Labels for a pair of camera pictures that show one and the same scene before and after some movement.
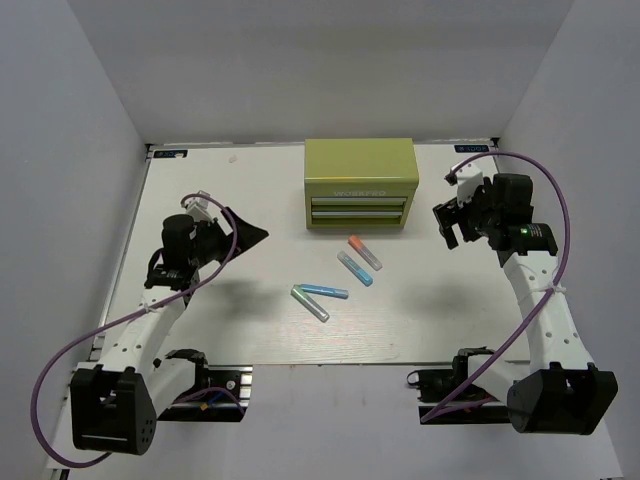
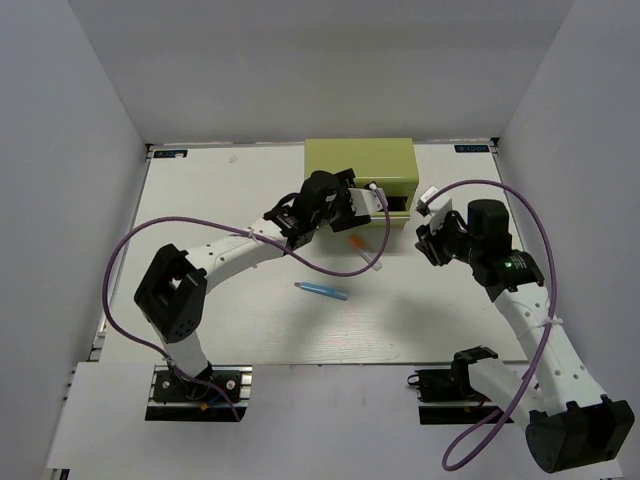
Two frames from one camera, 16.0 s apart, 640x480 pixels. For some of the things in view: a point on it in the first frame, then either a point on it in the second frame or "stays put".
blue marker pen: [327, 291] stays put
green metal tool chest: [360, 183] stays put
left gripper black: [248, 236] to [349, 220]
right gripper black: [447, 214] to [429, 243]
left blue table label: [170, 153] stays put
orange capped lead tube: [358, 244] stays put
